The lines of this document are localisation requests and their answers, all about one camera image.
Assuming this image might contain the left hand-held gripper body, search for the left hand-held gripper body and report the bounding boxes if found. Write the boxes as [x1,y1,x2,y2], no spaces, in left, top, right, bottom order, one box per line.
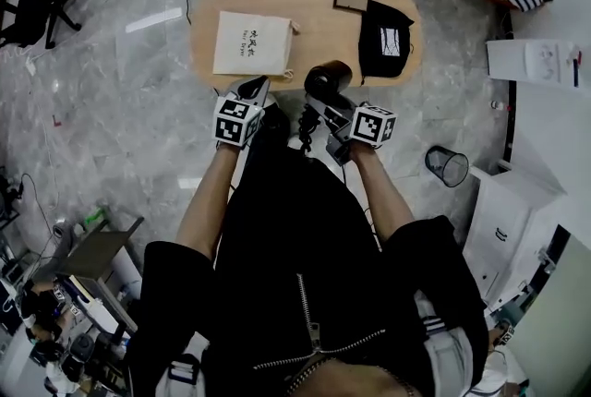
[211,91,268,151]

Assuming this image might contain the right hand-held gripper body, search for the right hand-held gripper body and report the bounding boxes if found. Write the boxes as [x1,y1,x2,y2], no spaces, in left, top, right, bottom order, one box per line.
[325,102,399,167]

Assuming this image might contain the black hair dryer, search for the black hair dryer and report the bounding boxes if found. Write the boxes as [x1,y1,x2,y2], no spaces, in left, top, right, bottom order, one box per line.
[297,59,355,155]

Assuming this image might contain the white drawstring bag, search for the white drawstring bag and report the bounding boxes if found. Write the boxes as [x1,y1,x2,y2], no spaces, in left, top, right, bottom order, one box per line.
[211,10,300,80]

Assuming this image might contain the person's left forearm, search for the person's left forearm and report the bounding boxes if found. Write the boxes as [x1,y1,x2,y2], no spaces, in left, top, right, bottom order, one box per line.
[175,143,241,262]

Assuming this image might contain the person's right forearm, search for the person's right forearm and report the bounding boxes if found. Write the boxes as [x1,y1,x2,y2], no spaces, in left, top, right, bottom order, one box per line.
[349,143,416,244]

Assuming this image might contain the person's black trousers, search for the person's black trousers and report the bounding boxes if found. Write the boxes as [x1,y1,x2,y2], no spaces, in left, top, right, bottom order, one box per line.
[251,104,301,161]

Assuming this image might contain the light wooden low table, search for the light wooden low table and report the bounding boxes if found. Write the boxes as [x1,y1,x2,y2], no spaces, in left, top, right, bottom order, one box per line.
[189,0,424,91]

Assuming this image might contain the black mesh waste bin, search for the black mesh waste bin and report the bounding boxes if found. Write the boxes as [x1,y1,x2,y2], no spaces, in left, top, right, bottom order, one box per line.
[424,145,470,188]

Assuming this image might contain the person's black jacket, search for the person's black jacket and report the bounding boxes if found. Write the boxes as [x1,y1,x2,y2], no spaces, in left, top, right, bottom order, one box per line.
[127,154,490,397]

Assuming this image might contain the white side table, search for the white side table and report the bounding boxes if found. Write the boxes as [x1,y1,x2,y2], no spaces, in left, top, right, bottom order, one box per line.
[485,38,583,87]

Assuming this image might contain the white cabinet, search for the white cabinet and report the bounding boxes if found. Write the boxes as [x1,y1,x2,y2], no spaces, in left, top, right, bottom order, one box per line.
[461,163,569,308]

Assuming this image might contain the dark grey desk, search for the dark grey desk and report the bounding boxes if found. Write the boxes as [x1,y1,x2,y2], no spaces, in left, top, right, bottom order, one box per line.
[59,215,145,336]

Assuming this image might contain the black office chair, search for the black office chair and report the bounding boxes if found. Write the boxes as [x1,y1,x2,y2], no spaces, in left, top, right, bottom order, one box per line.
[0,0,97,50]

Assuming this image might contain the black drawstring pouch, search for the black drawstring pouch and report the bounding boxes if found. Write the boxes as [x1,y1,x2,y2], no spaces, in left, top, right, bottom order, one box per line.
[357,0,416,85]

